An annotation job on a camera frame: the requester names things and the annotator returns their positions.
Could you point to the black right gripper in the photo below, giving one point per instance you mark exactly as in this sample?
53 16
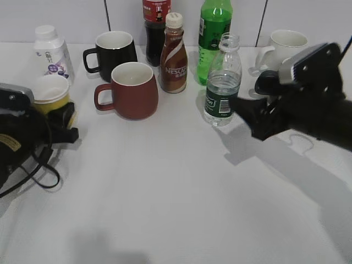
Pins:
310 107

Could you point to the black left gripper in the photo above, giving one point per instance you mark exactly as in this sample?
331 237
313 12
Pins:
25 132

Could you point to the yellow paper cup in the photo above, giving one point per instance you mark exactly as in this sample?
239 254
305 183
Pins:
51 92

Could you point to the clear water bottle green label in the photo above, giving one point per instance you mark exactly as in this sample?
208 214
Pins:
223 82

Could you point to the dark grey ceramic mug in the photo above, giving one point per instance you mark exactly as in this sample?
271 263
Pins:
265 82

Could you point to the white ceramic mug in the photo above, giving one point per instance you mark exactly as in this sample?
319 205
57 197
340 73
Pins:
282 45

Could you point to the white yogurt drink bottle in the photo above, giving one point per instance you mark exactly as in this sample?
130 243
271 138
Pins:
51 53

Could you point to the red-brown ceramic mug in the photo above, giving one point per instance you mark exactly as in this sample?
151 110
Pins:
134 91

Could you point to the black ceramic mug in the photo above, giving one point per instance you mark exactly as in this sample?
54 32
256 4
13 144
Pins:
112 49

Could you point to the green soda bottle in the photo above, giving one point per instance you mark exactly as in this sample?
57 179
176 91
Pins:
215 20

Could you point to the brown Nescafe coffee bottle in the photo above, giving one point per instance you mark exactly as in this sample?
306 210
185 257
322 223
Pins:
174 60

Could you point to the cola bottle red label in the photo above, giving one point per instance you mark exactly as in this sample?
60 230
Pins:
154 13

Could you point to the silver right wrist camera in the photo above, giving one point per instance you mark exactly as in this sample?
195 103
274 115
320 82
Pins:
286 70

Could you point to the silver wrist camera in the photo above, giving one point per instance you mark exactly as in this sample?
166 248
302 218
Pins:
14 94
286 70

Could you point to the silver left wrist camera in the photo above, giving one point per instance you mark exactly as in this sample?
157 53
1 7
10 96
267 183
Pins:
14 94

